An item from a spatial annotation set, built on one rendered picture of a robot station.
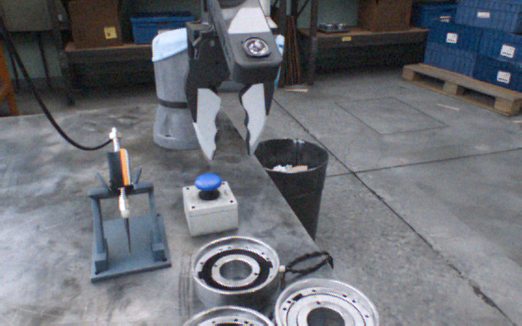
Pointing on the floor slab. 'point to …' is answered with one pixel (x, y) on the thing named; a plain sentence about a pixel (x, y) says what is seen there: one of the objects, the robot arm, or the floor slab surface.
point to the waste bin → (295, 196)
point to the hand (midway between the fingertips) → (231, 149)
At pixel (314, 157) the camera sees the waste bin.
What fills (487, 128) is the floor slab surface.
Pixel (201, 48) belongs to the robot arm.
